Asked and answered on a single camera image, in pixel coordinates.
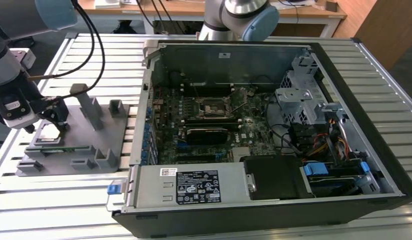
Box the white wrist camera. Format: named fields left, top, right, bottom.
left=0, top=97, right=39, bottom=130

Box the yellow orange wire bundle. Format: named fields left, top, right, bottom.
left=304, top=133, right=347, bottom=161

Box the green RAM stick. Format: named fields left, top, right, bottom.
left=40, top=146, right=76, bottom=153

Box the silver metal drive cage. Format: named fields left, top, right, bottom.
left=273, top=56, right=329, bottom=126

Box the black open PC case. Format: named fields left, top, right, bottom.
left=105, top=37, right=412, bottom=240

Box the blue disk carrier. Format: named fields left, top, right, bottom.
left=301, top=161, right=328, bottom=177

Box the black RAM slot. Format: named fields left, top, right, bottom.
left=180, top=83, right=235, bottom=90
left=184, top=118, right=240, bottom=125
left=184, top=123, right=241, bottom=131
left=180, top=87, right=235, bottom=96

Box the silver chipset heatsink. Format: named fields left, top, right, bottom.
left=231, top=146, right=252, bottom=161

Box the green motherboard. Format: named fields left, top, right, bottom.
left=148, top=84, right=276, bottom=166

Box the black plastic shroud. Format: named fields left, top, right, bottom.
left=241, top=154, right=315, bottom=201

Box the black graphics card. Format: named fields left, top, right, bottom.
left=184, top=127, right=228, bottom=146

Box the plain white box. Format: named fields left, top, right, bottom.
left=95, top=0, right=121, bottom=10

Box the wooden desk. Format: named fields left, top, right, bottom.
left=71, top=0, right=347, bottom=38

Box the grey parts rack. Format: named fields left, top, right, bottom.
left=15, top=83, right=131, bottom=178

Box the grey power supply unit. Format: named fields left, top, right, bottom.
left=124, top=162, right=252, bottom=210

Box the wooden cabinet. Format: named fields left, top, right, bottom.
left=332, top=0, right=412, bottom=71

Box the CPU socket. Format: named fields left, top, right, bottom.
left=197, top=96, right=232, bottom=118

